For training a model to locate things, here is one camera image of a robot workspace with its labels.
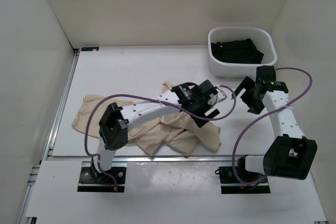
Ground beige trousers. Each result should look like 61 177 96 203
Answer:
71 94 221 157

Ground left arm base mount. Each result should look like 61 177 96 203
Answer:
77 163 127 193

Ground black corner bracket label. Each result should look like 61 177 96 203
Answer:
81 47 99 51

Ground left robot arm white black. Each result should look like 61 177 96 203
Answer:
91 80 227 182

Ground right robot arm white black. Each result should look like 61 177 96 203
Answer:
232 66 318 186

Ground white plastic basket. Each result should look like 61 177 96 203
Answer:
207 26 278 79

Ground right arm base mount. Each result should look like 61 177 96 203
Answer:
215 166 271 195

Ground black trousers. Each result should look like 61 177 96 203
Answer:
211 38 264 64

